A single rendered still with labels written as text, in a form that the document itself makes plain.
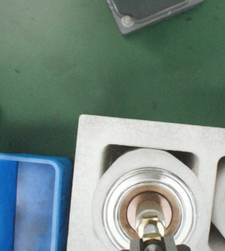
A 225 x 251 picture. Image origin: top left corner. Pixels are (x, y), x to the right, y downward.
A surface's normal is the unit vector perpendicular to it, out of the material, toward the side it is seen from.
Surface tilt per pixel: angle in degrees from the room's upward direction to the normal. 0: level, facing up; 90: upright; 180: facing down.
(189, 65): 0
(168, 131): 0
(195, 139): 0
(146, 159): 42
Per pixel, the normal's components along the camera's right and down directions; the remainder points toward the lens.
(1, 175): 0.99, 0.07
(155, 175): -0.10, 0.05
